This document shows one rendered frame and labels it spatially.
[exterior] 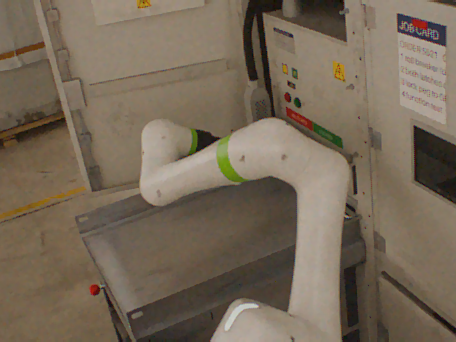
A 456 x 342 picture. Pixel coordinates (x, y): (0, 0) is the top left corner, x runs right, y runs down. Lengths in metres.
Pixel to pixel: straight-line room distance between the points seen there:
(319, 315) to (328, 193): 0.27
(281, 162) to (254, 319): 0.35
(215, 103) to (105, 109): 0.37
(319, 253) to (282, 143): 0.24
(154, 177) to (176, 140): 0.13
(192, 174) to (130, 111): 0.74
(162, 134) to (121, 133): 0.57
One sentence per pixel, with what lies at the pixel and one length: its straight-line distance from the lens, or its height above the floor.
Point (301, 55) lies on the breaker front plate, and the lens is 1.92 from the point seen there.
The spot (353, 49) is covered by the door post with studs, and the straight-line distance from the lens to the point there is 1.60.
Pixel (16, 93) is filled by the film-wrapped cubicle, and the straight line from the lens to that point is 5.33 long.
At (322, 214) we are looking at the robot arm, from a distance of 1.41.
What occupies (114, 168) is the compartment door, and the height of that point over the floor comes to 0.92.
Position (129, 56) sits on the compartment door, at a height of 1.31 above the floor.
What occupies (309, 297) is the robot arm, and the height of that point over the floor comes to 1.05.
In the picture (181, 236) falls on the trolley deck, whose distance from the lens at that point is 1.99.
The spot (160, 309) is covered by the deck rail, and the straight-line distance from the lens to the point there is 1.67.
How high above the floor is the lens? 1.91
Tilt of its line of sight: 27 degrees down
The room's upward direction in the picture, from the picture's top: 9 degrees counter-clockwise
